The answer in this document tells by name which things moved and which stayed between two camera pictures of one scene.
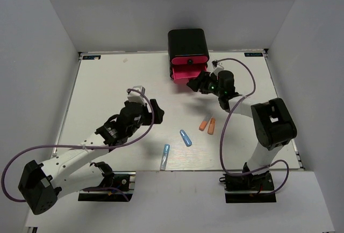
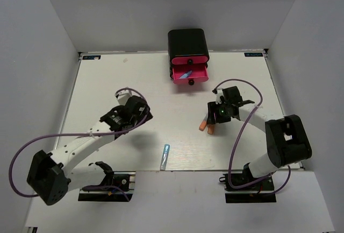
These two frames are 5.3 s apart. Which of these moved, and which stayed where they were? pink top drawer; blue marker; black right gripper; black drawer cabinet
Moved: black right gripper; blue marker
Stayed: black drawer cabinet; pink top drawer
